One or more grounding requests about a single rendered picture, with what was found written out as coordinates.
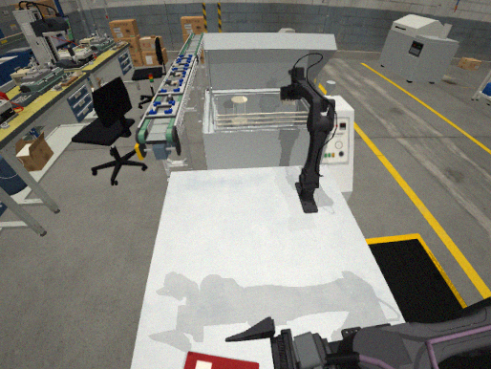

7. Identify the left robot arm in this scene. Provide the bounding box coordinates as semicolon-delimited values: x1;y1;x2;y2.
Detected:
292;296;491;369

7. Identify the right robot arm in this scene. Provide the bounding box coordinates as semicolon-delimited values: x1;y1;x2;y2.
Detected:
288;67;335;213

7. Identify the red notebook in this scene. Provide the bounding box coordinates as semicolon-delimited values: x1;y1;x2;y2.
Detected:
183;351;259;369

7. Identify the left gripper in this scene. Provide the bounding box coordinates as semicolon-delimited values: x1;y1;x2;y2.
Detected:
225;316;335;369

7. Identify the white factory wall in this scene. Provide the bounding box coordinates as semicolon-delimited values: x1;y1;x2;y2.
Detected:
80;0;338;59

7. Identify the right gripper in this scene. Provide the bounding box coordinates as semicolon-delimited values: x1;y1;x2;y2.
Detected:
280;76;302;100

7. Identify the black floor mat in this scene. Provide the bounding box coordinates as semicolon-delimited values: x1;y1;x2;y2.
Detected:
365;233;491;369

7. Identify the black office chair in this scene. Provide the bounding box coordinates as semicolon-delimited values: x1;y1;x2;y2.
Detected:
72;76;148;185
132;41;166;109

